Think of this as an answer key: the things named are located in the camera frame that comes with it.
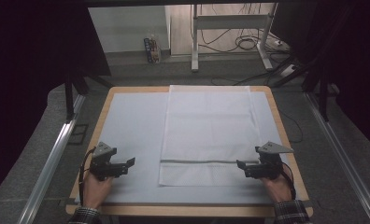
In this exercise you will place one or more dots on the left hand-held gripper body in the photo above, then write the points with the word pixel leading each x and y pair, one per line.
pixel 101 157

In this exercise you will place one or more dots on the dark curtain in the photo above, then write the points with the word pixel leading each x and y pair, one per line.
pixel 27 77
pixel 354 62

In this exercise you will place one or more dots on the white mesh laundry bag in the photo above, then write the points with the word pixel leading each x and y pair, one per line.
pixel 209 130

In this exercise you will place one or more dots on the person's right hand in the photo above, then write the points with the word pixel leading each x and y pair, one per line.
pixel 278 188

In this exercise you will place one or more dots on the person's left hand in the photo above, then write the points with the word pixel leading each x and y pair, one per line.
pixel 94 189

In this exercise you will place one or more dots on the black metal stand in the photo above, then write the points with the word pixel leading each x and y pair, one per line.
pixel 69 99
pixel 322 96

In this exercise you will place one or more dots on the white metal desk frame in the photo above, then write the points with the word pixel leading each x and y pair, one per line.
pixel 230 22

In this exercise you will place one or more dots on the person's left plaid sleeve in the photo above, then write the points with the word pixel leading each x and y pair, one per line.
pixel 85 215

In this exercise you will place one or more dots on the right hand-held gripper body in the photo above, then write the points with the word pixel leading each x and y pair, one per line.
pixel 268 161

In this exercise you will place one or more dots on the pale blue table mat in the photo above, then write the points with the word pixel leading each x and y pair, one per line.
pixel 133 124

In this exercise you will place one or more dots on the aluminium floor rail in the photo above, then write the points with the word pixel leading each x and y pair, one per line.
pixel 47 169
pixel 342 158

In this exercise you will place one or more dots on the white power strip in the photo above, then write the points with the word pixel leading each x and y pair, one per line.
pixel 288 70

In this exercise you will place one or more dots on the pack of bottles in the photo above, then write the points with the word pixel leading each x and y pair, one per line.
pixel 152 49

